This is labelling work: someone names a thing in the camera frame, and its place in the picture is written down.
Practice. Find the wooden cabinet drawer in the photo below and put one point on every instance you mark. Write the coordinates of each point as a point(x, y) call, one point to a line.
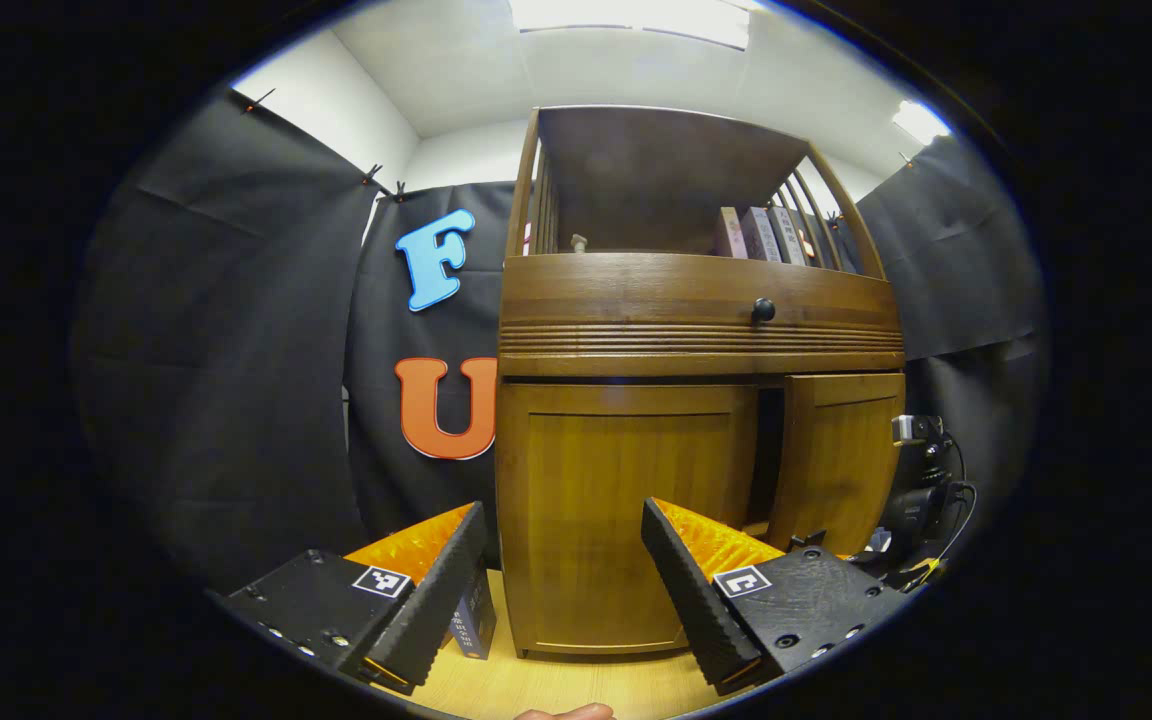
point(636, 310)

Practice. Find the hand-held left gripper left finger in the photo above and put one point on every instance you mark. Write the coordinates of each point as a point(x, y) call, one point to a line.
point(436, 600)

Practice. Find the pink book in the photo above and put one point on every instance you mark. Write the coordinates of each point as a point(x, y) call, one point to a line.
point(731, 235)

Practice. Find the wooden shoe cabinet door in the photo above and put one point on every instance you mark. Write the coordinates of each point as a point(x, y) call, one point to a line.
point(841, 460)
point(606, 500)

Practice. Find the large ceiling light panel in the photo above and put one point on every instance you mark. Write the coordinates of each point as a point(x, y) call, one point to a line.
point(636, 20)

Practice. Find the small ceiling light panel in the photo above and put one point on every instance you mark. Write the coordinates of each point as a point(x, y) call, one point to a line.
point(921, 122)

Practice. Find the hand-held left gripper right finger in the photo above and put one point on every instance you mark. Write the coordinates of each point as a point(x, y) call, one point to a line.
point(696, 600)

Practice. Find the wooden double-door shoe cabinet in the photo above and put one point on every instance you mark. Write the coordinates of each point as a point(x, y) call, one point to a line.
point(616, 500)

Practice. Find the black drawer knob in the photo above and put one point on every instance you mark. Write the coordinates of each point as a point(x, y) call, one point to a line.
point(763, 310)

